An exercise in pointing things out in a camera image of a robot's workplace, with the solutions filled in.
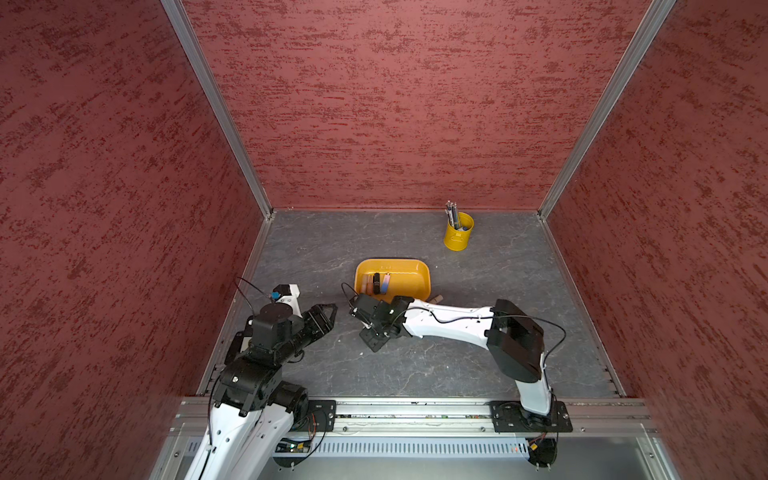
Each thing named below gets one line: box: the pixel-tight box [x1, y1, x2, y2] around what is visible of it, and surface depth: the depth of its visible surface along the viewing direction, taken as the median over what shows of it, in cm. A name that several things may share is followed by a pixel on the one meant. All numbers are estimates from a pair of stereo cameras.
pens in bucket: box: [444, 199, 459, 230], surface depth 102 cm
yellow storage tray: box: [354, 258, 431, 303], surface depth 101 cm
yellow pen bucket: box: [443, 212, 475, 252], surface depth 106 cm
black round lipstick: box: [373, 272, 381, 295], surface depth 100 cm
